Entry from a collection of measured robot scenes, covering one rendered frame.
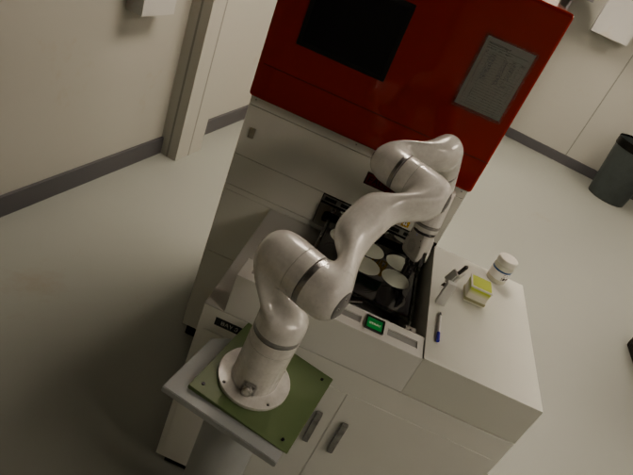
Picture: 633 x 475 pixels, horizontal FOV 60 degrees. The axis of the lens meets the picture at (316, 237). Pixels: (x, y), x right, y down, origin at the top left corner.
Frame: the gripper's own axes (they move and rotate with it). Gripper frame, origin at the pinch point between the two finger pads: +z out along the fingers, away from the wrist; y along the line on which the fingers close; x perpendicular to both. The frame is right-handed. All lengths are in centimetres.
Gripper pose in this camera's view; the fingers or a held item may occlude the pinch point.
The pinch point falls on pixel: (407, 269)
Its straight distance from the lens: 192.7
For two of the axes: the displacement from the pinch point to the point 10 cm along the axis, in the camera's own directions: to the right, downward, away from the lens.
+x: 9.0, 1.2, 4.2
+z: -3.0, 8.6, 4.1
